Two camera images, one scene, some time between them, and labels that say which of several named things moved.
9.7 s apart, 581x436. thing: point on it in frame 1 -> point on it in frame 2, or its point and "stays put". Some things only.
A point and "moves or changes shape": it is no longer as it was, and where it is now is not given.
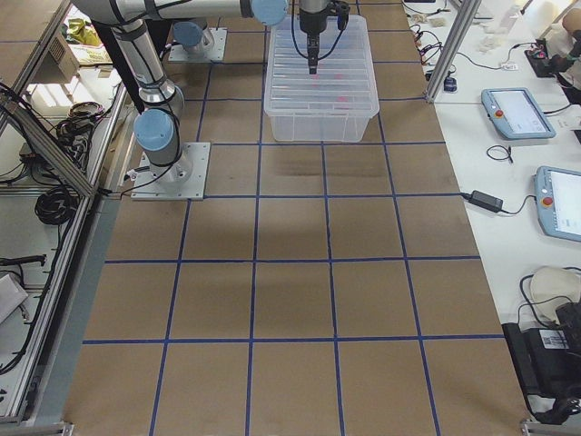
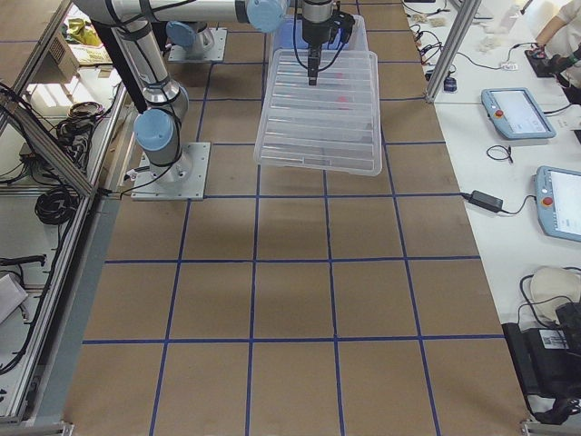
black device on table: x=548 y=361 stays put
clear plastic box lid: x=343 y=84 moves or changes shape
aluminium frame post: x=465 y=14 stays put
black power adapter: x=486 y=201 stays put
